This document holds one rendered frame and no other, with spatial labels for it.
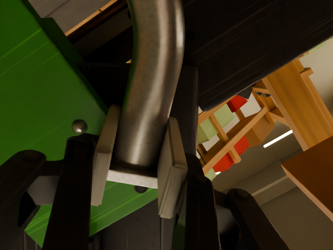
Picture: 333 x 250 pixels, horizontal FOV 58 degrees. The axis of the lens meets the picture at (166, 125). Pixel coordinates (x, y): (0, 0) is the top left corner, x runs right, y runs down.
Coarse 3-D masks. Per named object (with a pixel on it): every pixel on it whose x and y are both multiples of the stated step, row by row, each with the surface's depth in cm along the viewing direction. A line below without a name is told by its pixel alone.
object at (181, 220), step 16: (192, 176) 14; (192, 192) 12; (208, 192) 13; (192, 208) 11; (208, 208) 12; (176, 224) 13; (192, 224) 10; (208, 224) 11; (176, 240) 12; (192, 240) 10; (208, 240) 10
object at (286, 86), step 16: (288, 64) 92; (272, 80) 93; (288, 80) 92; (272, 96) 101; (288, 96) 93; (304, 96) 93; (288, 112) 94; (304, 112) 93; (320, 112) 93; (304, 128) 94; (320, 128) 94; (304, 144) 97
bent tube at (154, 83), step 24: (144, 0) 15; (168, 0) 16; (144, 24) 16; (168, 24) 16; (144, 48) 16; (168, 48) 16; (144, 72) 17; (168, 72) 17; (144, 96) 17; (168, 96) 18; (120, 120) 18; (144, 120) 18; (120, 144) 18; (144, 144) 18; (120, 168) 18; (144, 168) 18
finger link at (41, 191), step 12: (96, 144) 16; (48, 168) 12; (60, 168) 13; (36, 180) 12; (48, 180) 12; (24, 192) 12; (36, 192) 12; (48, 192) 12; (24, 204) 12; (36, 204) 12; (48, 204) 12
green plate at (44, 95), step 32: (0, 0) 18; (0, 32) 19; (32, 32) 19; (0, 64) 19; (32, 64) 19; (64, 64) 20; (0, 96) 20; (32, 96) 20; (64, 96) 20; (96, 96) 21; (0, 128) 21; (32, 128) 21; (64, 128) 21; (96, 128) 21; (0, 160) 22; (128, 192) 23; (32, 224) 24; (96, 224) 24
